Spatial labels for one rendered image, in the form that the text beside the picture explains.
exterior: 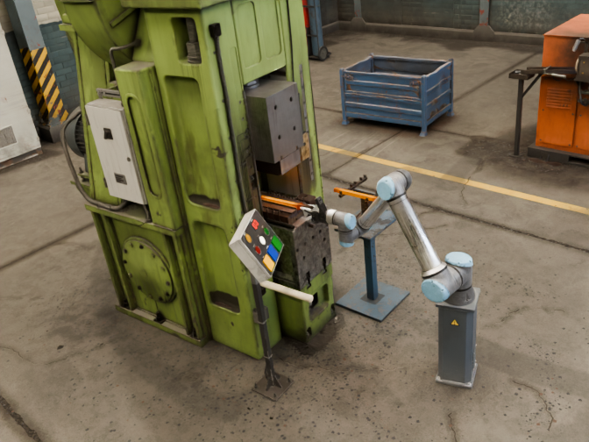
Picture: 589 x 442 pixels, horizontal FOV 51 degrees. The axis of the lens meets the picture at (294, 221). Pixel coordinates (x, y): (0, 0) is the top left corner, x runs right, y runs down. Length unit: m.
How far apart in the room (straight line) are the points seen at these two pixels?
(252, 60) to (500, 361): 2.41
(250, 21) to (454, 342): 2.18
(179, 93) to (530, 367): 2.71
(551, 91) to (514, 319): 2.86
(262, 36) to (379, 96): 4.12
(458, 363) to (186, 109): 2.20
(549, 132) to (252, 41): 3.99
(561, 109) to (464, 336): 3.49
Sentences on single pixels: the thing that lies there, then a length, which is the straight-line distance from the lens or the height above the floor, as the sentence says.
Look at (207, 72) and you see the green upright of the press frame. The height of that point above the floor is 1.97.
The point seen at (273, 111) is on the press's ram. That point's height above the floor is 1.67.
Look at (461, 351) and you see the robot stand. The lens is 3.84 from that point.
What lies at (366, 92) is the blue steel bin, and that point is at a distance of 7.73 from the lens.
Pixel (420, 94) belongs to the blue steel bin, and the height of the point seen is 0.50.
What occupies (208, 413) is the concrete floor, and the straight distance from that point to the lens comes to 4.02.
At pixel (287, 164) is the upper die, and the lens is 3.74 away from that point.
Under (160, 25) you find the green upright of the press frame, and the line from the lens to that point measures 3.53.
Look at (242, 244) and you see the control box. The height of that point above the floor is 1.17.
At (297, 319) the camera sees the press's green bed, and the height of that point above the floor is 0.20.
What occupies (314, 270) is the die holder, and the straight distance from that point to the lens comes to 4.12.
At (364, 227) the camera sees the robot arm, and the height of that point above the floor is 0.90.
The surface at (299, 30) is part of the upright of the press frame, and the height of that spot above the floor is 1.99.
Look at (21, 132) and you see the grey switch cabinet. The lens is 8.71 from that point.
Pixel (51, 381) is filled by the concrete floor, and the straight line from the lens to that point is 4.67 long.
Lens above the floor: 2.80
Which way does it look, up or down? 29 degrees down
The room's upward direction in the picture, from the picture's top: 7 degrees counter-clockwise
